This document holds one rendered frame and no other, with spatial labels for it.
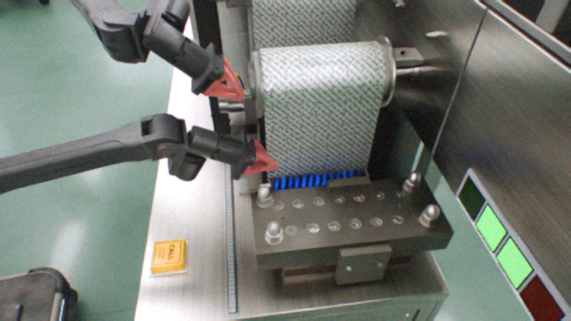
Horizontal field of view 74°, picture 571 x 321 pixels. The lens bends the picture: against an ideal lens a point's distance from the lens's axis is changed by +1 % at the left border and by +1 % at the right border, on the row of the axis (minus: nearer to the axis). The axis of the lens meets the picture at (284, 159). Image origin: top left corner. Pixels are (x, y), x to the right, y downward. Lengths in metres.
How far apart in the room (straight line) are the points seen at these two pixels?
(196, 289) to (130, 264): 1.23
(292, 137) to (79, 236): 1.68
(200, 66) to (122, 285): 1.48
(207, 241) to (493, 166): 0.62
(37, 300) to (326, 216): 1.33
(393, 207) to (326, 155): 0.18
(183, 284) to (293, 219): 0.28
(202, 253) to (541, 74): 0.72
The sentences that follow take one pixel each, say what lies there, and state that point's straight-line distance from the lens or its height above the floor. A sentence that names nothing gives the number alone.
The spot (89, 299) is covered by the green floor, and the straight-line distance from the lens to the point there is 2.06.
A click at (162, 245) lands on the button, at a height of 0.92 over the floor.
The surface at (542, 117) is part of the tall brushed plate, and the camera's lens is 0.57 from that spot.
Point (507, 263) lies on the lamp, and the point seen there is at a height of 1.17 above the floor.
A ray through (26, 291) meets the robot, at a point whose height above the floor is 0.24.
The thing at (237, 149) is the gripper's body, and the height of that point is 1.14.
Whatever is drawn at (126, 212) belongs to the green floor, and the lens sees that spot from 2.30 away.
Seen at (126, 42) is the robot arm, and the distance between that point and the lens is 0.72.
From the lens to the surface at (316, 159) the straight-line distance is 0.85.
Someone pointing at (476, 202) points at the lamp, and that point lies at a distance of 0.68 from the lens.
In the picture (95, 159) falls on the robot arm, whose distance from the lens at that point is 0.79.
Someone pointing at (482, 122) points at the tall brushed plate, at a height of 1.30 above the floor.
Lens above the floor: 1.66
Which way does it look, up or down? 43 degrees down
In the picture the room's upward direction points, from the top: straight up
